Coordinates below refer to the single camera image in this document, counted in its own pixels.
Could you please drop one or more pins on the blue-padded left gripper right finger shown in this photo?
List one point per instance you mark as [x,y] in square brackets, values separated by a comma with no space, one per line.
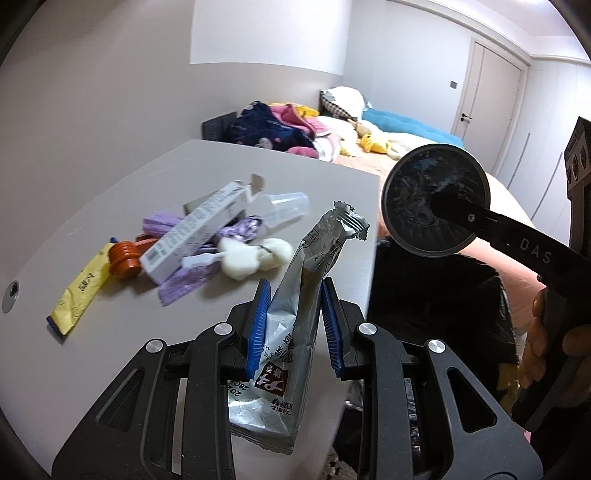
[330,314]

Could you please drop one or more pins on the right hand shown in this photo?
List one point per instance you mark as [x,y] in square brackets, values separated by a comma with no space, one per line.
[539,355]

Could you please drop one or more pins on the grey closet door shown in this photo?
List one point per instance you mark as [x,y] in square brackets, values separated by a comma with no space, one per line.
[490,102]

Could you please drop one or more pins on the yellow plush duck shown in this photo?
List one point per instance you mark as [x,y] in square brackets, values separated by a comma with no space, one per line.
[366,137]

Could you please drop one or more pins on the black trash bag bin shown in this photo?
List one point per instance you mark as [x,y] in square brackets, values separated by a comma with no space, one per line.
[456,299]

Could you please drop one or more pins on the clear plastic cup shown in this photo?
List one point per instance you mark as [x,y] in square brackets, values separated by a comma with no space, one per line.
[277,209]

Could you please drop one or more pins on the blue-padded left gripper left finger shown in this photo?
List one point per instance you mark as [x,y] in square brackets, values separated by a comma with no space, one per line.
[257,327]

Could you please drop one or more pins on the black wall socket panel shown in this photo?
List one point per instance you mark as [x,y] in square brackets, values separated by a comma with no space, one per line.
[216,129]

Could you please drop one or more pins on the round table cable grommet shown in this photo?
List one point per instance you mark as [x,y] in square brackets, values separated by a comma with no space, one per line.
[10,296]

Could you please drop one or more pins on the teal blue pillow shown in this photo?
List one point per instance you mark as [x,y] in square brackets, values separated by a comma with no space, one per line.
[394,123]

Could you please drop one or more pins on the white foam piece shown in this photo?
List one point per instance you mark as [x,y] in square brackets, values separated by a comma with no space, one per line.
[239,260]

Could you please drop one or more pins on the checkered pillow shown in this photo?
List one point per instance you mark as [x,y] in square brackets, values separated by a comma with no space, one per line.
[343,102]

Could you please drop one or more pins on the pink blanket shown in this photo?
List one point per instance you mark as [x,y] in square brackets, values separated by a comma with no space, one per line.
[326,144]

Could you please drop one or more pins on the yellow sachet packet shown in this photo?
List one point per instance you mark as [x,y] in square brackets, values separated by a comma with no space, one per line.
[80,293]

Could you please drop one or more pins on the orange ribbed plastic cap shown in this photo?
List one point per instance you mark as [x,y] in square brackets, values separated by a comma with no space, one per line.
[124,256]

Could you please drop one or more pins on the white thermometer box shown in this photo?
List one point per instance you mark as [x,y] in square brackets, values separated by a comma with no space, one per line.
[162,259]

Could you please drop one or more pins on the silver foil snack wrapper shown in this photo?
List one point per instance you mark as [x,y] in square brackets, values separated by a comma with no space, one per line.
[267,409]

